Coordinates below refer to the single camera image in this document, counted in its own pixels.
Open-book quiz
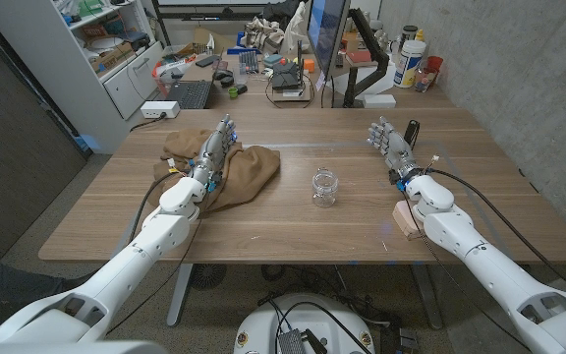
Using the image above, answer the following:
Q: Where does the person's dark trousered leg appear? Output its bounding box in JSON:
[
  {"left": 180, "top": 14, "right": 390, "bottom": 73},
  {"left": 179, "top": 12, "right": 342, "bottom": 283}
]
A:
[{"left": 0, "top": 245, "right": 92, "bottom": 335}]

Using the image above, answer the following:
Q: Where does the black round fan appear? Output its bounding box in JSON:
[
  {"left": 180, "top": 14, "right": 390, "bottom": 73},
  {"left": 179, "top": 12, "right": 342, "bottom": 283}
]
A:
[{"left": 189, "top": 264, "right": 228, "bottom": 291}]

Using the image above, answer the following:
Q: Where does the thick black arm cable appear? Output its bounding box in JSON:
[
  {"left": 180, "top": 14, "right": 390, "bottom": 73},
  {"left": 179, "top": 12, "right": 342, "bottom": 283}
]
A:
[
  {"left": 427, "top": 168, "right": 566, "bottom": 300},
  {"left": 126, "top": 169, "right": 181, "bottom": 245}
]

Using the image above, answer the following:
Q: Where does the beige crumpled cloth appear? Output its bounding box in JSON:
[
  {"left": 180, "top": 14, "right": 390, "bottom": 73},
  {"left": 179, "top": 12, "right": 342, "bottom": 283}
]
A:
[{"left": 243, "top": 16, "right": 287, "bottom": 55}]

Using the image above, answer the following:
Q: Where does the brown jacket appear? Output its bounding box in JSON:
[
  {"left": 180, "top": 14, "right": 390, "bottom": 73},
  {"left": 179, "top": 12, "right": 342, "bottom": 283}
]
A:
[{"left": 145, "top": 127, "right": 282, "bottom": 213}]

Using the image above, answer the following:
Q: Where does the white wipes canister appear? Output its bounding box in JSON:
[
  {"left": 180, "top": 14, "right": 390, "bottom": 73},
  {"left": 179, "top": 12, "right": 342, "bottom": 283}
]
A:
[{"left": 393, "top": 38, "right": 427, "bottom": 89}]

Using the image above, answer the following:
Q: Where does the white power strip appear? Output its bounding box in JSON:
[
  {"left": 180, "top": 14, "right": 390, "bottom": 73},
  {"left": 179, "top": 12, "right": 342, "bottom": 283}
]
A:
[{"left": 140, "top": 100, "right": 182, "bottom": 120}]

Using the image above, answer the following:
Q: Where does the white robot torso base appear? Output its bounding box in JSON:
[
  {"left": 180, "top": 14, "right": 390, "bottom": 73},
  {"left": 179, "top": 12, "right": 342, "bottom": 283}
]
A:
[{"left": 232, "top": 293, "right": 376, "bottom": 354}]

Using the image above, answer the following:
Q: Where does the black laptop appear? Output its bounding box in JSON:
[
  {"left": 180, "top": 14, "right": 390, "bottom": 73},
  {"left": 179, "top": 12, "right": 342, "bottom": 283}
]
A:
[{"left": 164, "top": 80, "right": 214, "bottom": 110}]

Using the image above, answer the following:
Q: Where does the black remote control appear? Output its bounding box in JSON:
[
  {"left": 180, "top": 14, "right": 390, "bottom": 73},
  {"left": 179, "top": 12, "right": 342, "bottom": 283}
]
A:
[{"left": 403, "top": 119, "right": 422, "bottom": 150}]

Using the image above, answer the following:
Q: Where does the cardboard box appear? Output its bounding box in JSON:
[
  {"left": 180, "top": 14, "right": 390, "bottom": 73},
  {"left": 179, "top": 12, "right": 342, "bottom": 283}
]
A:
[{"left": 88, "top": 41, "right": 137, "bottom": 75}]

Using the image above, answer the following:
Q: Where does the white shelf cabinet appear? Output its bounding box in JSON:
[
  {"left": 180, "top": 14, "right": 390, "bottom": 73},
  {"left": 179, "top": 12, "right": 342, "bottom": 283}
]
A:
[{"left": 0, "top": 0, "right": 166, "bottom": 154}]

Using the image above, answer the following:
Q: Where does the small white box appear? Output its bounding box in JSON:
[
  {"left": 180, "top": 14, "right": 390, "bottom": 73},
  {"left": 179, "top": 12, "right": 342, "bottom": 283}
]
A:
[{"left": 362, "top": 92, "right": 398, "bottom": 109}]

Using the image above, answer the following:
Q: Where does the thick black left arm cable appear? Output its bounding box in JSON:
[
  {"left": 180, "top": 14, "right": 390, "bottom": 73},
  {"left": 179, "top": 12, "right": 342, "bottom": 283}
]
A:
[{"left": 126, "top": 169, "right": 181, "bottom": 245}]

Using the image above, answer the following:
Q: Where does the clear glass jar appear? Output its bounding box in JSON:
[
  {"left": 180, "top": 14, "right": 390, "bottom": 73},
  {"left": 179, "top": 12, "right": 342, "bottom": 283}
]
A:
[{"left": 311, "top": 167, "right": 340, "bottom": 208}]

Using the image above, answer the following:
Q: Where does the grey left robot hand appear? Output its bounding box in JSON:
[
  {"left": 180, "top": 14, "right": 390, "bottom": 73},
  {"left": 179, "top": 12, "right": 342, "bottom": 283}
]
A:
[{"left": 190, "top": 113, "right": 239, "bottom": 192}]

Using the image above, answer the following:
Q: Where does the black lidded jar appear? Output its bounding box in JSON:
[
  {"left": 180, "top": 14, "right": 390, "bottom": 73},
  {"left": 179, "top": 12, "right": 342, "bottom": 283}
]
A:
[{"left": 400, "top": 24, "right": 420, "bottom": 45}]

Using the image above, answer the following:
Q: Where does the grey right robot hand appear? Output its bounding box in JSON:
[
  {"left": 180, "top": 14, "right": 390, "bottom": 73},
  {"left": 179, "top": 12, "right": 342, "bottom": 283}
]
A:
[{"left": 367, "top": 115, "right": 425, "bottom": 186}]

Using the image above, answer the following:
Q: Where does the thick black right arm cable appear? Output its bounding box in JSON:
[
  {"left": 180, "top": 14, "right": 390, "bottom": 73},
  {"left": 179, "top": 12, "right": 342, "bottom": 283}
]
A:
[{"left": 427, "top": 168, "right": 566, "bottom": 300}]

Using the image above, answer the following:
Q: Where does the black router box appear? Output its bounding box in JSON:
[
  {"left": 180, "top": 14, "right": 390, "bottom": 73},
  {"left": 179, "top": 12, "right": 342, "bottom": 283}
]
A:
[{"left": 271, "top": 41, "right": 307, "bottom": 92}]

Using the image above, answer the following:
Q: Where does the red cup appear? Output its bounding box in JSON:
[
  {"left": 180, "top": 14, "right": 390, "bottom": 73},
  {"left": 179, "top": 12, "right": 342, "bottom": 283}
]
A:
[{"left": 424, "top": 55, "right": 445, "bottom": 75}]

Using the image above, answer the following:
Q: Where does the grey table leg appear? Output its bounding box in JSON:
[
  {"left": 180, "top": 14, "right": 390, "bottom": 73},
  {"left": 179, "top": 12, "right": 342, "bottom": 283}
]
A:
[
  {"left": 410, "top": 264, "right": 445, "bottom": 330},
  {"left": 166, "top": 264, "right": 195, "bottom": 327}
]

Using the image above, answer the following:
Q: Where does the computer monitor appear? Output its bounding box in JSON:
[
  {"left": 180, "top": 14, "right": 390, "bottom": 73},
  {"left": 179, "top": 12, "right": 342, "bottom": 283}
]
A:
[{"left": 306, "top": 0, "right": 352, "bottom": 80}]

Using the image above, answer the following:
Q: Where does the beige wooden block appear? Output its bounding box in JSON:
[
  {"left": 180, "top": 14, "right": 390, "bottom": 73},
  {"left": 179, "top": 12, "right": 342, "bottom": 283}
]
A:
[{"left": 391, "top": 200, "right": 426, "bottom": 242}]

